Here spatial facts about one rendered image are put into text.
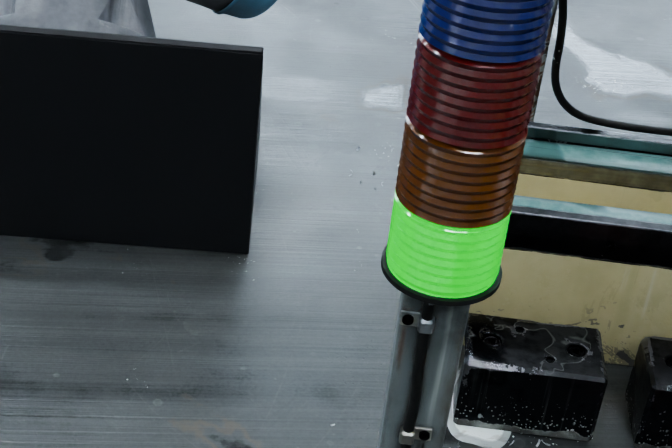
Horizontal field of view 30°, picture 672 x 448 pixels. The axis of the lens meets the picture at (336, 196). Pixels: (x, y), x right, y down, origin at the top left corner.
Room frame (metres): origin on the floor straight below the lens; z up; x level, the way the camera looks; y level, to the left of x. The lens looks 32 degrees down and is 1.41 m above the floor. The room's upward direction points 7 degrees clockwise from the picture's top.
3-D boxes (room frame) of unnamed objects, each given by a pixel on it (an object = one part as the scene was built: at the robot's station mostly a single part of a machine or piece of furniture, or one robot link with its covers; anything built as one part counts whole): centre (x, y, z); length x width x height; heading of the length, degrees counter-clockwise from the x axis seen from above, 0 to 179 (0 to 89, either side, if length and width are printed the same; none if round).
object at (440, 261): (0.54, -0.06, 1.05); 0.06 x 0.06 x 0.04
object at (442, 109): (0.54, -0.06, 1.14); 0.06 x 0.06 x 0.04
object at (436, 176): (0.54, -0.06, 1.10); 0.06 x 0.06 x 0.04
